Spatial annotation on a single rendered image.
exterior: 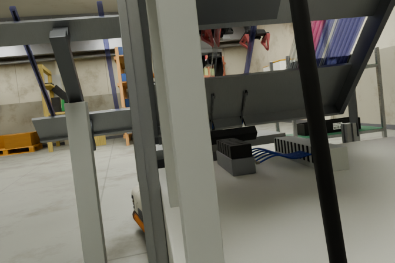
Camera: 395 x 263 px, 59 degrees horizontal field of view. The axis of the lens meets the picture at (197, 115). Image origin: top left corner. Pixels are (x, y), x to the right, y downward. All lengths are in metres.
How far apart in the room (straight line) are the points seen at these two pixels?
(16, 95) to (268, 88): 9.88
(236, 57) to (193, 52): 10.84
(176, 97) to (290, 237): 0.22
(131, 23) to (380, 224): 0.53
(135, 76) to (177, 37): 0.41
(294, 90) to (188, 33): 0.98
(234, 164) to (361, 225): 0.34
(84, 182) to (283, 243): 0.78
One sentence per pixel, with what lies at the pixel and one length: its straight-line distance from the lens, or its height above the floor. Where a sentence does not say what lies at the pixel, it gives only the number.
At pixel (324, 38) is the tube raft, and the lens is 1.16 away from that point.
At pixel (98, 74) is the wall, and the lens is 10.47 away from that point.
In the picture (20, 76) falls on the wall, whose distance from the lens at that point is 10.78.
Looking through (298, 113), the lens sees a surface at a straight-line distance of 1.31.
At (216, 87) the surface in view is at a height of 0.82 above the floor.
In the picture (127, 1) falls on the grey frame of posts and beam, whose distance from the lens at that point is 0.71.
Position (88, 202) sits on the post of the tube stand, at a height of 0.52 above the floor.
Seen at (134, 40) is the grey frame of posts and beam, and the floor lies 0.91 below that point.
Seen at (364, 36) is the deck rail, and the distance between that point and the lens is 1.22.
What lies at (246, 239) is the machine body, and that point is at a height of 0.62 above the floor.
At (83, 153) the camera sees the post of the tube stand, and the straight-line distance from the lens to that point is 1.08.
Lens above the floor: 0.78
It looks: 2 degrees down
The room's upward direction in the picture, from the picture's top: 6 degrees counter-clockwise
